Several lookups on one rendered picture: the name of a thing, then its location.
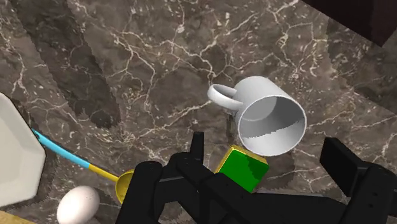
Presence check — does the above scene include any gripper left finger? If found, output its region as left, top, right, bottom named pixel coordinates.
left=115, top=131, right=218, bottom=224

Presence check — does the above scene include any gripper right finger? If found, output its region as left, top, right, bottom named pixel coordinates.
left=319, top=137, right=397, bottom=224

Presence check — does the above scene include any white egg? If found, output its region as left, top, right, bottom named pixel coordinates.
left=56, top=185, right=101, bottom=224

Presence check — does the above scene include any green block with yellow edge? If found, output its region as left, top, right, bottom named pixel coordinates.
left=214, top=144, right=270, bottom=193

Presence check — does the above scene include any blue and yellow spoon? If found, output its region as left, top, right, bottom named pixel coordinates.
left=31, top=128, right=136, bottom=204

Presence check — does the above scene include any white angular plate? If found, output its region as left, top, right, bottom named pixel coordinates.
left=0, top=92, right=47, bottom=208

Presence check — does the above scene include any white mug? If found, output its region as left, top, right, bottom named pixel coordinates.
left=207, top=75, right=308, bottom=157

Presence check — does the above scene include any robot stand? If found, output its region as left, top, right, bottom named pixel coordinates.
left=301, top=0, right=397, bottom=48

